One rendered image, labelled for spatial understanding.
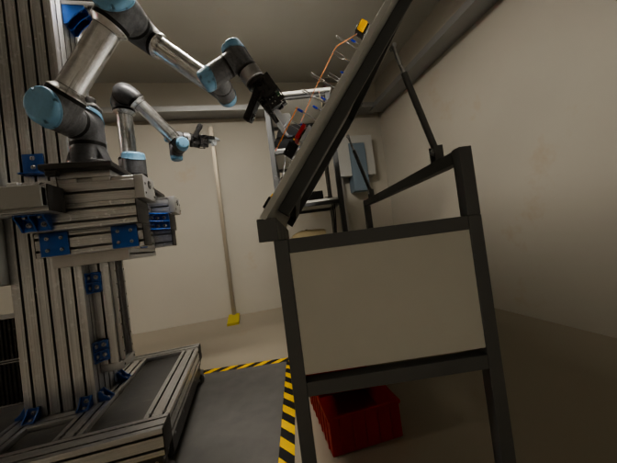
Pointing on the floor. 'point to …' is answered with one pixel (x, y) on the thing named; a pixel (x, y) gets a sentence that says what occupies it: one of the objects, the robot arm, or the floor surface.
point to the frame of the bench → (449, 366)
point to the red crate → (357, 417)
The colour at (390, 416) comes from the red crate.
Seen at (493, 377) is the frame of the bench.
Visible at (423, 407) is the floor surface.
